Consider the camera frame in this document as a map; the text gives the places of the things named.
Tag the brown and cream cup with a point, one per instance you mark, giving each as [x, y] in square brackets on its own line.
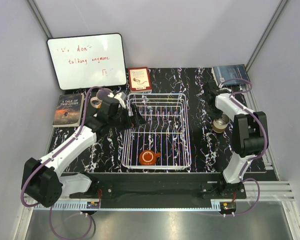
[219, 125]

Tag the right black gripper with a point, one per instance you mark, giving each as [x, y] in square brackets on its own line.
[214, 115]

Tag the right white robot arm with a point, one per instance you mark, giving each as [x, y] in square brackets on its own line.
[249, 139]

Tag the white wire dish rack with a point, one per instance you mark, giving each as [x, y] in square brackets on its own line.
[166, 132]

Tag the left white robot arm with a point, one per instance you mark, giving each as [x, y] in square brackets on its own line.
[43, 178]

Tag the Tale of Two Cities book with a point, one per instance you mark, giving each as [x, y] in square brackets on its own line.
[68, 112]

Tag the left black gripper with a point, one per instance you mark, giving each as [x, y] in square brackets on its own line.
[138, 120]

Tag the white slotted cable duct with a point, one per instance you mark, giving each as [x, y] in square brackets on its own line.
[130, 204]

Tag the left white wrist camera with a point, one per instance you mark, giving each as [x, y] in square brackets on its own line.
[121, 96]

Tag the red and white book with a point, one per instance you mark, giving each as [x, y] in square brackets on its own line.
[139, 80]

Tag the blue book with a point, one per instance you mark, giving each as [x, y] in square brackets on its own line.
[230, 75]

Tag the white dry-erase board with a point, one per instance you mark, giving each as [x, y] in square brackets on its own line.
[87, 61]

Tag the pink glossy mug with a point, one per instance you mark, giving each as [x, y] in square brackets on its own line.
[100, 96]

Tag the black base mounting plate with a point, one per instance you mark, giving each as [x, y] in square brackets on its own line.
[162, 186]

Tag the orange small cup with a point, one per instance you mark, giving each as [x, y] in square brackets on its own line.
[148, 157]

